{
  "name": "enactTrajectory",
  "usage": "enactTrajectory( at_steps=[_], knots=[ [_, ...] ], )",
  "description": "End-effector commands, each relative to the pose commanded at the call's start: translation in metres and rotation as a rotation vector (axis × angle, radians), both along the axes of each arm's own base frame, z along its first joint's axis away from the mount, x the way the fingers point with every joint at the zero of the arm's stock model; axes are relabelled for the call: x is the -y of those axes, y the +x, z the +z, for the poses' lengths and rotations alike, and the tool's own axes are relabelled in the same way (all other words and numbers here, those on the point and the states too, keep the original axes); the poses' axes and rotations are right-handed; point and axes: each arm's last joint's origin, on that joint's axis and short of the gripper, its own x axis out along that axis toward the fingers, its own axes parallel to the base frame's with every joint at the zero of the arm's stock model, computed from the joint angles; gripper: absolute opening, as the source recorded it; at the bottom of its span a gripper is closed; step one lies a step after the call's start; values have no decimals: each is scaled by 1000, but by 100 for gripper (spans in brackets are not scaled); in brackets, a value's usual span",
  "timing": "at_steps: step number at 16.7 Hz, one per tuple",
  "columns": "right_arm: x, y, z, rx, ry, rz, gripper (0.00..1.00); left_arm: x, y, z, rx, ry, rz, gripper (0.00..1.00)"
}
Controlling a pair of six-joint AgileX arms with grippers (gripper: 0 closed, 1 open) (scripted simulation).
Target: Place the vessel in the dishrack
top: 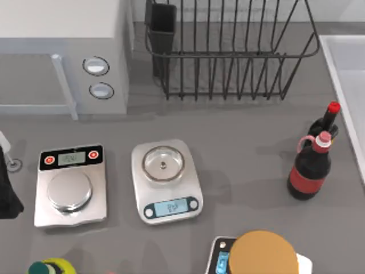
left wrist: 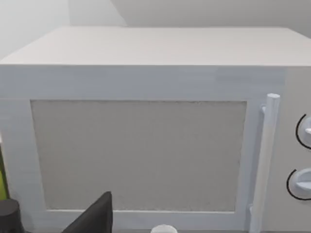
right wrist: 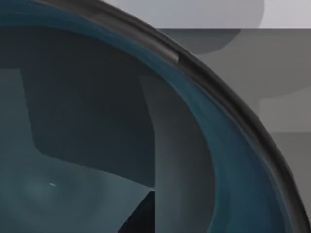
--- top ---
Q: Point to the silver scale with round dish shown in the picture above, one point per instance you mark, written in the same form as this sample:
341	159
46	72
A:
166	182

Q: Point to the small microwave knob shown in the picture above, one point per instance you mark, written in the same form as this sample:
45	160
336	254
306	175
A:
101	90

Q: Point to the black cutlery holder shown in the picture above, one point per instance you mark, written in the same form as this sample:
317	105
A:
161	31

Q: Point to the large microwave knob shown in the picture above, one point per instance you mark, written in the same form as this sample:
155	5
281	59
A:
95	66

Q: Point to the silver scale with black panel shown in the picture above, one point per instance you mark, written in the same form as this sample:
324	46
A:
71	188

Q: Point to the white scale with blue display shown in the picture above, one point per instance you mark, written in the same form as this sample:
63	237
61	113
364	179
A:
218	258

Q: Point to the dark bottle with pink cap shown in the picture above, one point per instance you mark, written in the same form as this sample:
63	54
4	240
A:
309	168

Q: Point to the brown round lid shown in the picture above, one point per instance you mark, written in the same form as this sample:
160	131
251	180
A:
262	254

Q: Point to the dark bottle with red cap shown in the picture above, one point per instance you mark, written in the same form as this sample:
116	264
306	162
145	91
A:
323	124

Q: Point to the pale microwave oven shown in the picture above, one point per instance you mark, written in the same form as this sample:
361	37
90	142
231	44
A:
57	23

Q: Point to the white sink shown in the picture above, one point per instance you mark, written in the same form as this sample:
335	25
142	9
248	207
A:
349	85

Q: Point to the yellow-green bottle with teal cap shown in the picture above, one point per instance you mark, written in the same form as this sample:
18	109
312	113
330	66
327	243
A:
52	266

